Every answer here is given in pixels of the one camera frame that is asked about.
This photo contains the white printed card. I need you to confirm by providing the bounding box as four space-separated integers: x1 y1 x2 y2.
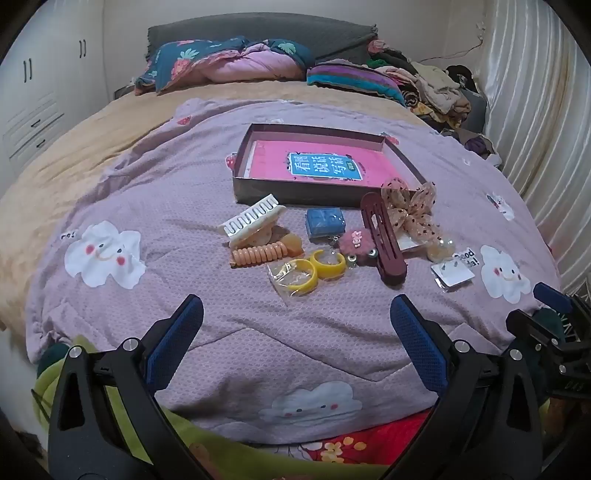
450 248 481 268

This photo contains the peach round hair clip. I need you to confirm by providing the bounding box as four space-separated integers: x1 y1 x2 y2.
277 233 305 257

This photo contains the white claw hair clip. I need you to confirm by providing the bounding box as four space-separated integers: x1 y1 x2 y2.
218 195 288 250

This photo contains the pink book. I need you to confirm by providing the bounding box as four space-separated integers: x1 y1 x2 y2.
244 140 402 189

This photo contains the grey headboard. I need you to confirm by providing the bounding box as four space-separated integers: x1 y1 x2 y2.
146 12 378 65

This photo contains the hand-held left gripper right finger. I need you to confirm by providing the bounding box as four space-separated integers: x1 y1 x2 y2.
389 294 548 480

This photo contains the white curtain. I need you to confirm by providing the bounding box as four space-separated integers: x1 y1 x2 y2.
475 0 591 296

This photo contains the peach pearl hair accessory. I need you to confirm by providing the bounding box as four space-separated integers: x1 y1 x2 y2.
425 233 458 261

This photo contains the pink fuzzy hair clip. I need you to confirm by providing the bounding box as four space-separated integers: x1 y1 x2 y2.
338 227 382 266

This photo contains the orange spiral hair tie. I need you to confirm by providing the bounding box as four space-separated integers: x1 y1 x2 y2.
229 244 289 267

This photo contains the white wardrobe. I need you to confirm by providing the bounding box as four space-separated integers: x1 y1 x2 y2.
0 0 116 176

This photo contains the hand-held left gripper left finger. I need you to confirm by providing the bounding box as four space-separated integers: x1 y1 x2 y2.
46 294 218 480

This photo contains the small blue jewelry box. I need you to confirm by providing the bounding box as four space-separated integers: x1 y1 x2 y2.
305 208 347 241

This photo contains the brown cardboard box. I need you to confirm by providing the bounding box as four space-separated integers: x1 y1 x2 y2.
232 123 428 208

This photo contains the pile of clothes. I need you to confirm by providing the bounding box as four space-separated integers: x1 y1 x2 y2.
367 39 504 162

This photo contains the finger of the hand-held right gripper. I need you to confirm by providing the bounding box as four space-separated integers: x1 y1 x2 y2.
505 310 565 348
533 282 574 315

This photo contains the clear plastic bangle bag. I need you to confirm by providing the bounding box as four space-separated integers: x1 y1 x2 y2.
267 257 320 306

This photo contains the grey cushion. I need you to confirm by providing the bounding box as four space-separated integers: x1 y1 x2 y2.
462 88 489 134

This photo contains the white earring card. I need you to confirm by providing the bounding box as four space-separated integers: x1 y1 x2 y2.
431 259 476 292

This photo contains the thin wall cable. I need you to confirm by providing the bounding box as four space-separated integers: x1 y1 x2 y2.
416 28 485 65

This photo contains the maroon long hair clip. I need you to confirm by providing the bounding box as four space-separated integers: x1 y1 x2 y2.
360 191 408 288

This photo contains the red floral cloth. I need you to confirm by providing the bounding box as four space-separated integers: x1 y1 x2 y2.
295 408 435 467

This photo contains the person's green clothing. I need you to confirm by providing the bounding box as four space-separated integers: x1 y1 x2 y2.
32 335 393 480

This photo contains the purple cloud print blanket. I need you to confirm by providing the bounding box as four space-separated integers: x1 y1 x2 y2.
25 98 561 446

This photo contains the yellow bangle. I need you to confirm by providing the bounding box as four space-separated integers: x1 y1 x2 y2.
283 259 318 294
310 249 347 279

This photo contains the dotted tulle hair bow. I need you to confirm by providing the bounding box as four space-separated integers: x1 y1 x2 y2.
381 178 441 238

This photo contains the floral blue pink quilt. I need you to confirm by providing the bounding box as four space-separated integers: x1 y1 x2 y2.
135 37 315 97

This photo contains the striped fleece blanket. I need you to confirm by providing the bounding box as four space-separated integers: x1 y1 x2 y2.
306 62 409 108

